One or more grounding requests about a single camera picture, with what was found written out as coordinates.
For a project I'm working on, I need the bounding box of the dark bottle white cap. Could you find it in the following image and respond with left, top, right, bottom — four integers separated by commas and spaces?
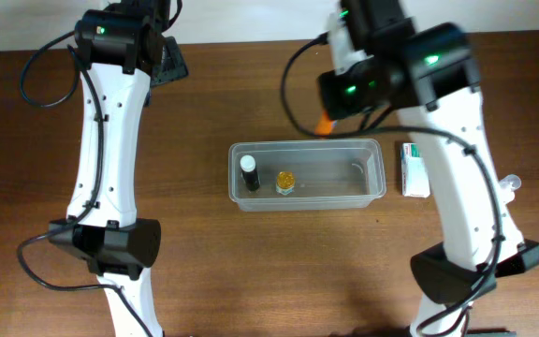
240, 154, 260, 192

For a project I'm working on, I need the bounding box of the small jar gold lid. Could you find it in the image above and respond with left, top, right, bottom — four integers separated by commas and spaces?
276, 171, 296, 196

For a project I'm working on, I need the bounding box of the orange tube white cap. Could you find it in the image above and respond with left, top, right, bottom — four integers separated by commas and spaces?
314, 111, 337, 137

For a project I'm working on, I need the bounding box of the white squeeze bottle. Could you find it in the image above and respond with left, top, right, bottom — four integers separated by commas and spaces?
499, 174, 522, 204

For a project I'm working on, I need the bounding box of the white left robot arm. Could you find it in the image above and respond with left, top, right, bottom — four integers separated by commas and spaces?
49, 0, 188, 336

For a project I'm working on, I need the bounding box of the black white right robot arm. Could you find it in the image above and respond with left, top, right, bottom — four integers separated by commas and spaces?
319, 1, 539, 336

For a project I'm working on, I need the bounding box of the clear plastic container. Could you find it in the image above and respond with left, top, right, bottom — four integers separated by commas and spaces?
228, 139, 386, 212

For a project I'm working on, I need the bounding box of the white green medicine box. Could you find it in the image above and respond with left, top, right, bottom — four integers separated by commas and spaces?
401, 142, 430, 198

